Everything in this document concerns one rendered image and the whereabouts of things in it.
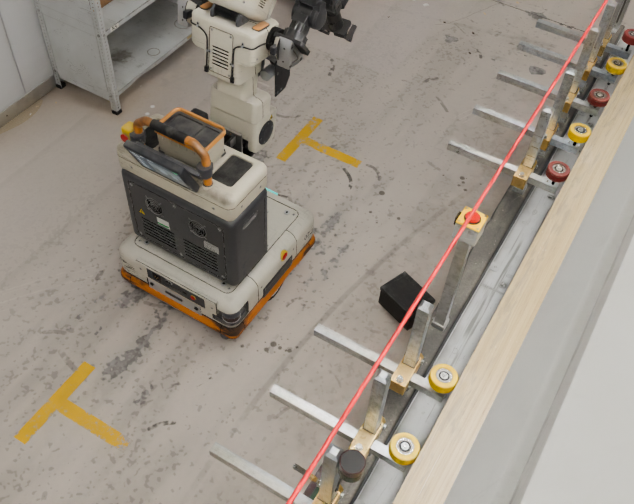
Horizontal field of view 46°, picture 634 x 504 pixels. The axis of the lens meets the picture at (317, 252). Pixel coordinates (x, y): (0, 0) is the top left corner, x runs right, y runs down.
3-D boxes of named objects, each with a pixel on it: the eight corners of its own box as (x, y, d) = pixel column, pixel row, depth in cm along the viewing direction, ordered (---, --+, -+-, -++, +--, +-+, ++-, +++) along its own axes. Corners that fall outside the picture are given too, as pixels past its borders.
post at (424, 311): (394, 394, 236) (417, 306, 199) (399, 386, 238) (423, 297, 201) (404, 399, 235) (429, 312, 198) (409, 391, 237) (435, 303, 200)
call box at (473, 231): (450, 239, 211) (455, 220, 205) (460, 223, 215) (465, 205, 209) (473, 249, 209) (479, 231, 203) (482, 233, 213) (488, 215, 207)
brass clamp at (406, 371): (385, 387, 221) (388, 378, 217) (406, 354, 229) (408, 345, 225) (404, 396, 219) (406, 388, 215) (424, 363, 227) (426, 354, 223)
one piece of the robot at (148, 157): (212, 204, 270) (191, 180, 249) (136, 166, 281) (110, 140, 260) (228, 179, 273) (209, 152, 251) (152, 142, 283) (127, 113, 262)
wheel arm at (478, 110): (471, 115, 301) (473, 107, 298) (474, 111, 303) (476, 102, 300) (574, 156, 288) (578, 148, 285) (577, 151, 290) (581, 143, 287)
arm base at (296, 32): (272, 34, 258) (301, 46, 255) (282, 13, 258) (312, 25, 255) (280, 44, 267) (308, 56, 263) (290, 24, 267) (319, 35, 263)
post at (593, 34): (553, 125, 318) (590, 27, 281) (556, 120, 320) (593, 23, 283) (561, 128, 317) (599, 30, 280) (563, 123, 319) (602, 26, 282)
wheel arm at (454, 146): (445, 151, 287) (447, 142, 284) (449, 146, 289) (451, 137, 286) (553, 196, 274) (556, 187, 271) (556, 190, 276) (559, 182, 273)
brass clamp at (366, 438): (344, 454, 207) (346, 446, 203) (367, 416, 214) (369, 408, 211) (364, 465, 205) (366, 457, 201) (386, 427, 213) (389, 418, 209)
